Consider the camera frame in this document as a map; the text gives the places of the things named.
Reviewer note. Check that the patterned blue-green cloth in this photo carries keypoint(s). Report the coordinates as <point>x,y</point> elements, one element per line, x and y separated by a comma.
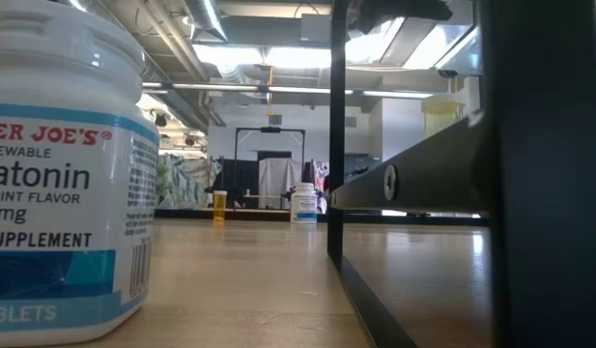
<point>191,181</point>

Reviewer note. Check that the black aluminium table frame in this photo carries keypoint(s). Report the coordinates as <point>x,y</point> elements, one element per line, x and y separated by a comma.
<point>259,215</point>

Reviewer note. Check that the black robot rig frame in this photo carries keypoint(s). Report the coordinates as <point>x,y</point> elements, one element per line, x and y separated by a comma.
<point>270,129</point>

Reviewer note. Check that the orange pill vial white cap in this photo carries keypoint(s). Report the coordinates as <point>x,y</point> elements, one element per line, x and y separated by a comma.
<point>219,205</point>

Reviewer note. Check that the ceiling light strip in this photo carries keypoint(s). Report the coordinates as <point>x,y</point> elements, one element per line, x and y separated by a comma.
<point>220,87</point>

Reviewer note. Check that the floral patterned cloth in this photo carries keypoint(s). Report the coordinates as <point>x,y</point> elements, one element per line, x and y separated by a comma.
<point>321,179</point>

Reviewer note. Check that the grey fabric panel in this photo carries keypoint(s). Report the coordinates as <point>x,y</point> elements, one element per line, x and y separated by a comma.
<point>278,181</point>

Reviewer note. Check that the white supplement bottle blue label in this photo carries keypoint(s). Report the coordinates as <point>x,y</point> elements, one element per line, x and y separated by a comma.
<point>46,193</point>
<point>303,203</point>

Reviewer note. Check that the silver ribbed ceiling duct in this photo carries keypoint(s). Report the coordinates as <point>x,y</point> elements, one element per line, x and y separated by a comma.
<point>172,92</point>

